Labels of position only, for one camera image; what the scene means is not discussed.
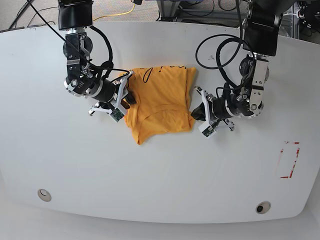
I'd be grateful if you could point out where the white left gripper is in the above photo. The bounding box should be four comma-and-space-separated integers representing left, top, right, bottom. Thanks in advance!
190, 86, 235, 132

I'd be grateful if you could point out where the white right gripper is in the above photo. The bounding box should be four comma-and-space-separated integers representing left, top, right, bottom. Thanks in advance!
87, 70, 137, 116

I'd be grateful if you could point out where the orange t-shirt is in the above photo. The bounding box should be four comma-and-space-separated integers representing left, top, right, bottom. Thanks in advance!
124, 65, 197, 145

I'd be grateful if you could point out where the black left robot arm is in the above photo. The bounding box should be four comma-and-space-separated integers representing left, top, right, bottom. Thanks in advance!
191, 0, 295, 138

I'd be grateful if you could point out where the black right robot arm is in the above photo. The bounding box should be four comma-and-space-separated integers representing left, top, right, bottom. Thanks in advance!
58, 0, 136, 122

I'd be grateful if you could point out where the red tape rectangle marking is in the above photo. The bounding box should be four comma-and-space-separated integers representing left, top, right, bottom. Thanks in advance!
276, 141, 300, 179

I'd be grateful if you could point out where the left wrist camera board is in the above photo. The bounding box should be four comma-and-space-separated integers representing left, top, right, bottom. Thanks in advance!
198, 124, 217, 139

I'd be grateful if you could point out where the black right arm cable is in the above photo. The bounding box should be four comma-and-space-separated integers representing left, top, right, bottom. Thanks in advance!
27, 0, 133, 83

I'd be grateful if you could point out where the yellow cable on floor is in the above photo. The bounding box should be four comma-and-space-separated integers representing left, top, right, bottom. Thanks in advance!
92, 2, 136, 22

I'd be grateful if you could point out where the aluminium frame stand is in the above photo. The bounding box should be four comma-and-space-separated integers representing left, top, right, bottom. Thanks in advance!
156, 0, 301, 39

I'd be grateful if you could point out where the right table cable grommet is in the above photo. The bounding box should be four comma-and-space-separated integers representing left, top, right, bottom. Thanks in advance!
255, 201, 271, 215

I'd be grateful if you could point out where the table cable grommet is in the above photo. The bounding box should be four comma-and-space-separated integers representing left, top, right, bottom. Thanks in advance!
255, 201, 271, 215
37, 189, 52, 203

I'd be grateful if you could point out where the black cable on floor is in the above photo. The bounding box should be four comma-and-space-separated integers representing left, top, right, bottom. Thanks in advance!
8, 0, 60, 29

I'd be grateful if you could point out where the left table cable grommet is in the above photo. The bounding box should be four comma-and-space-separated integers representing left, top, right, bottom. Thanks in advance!
37, 189, 52, 203

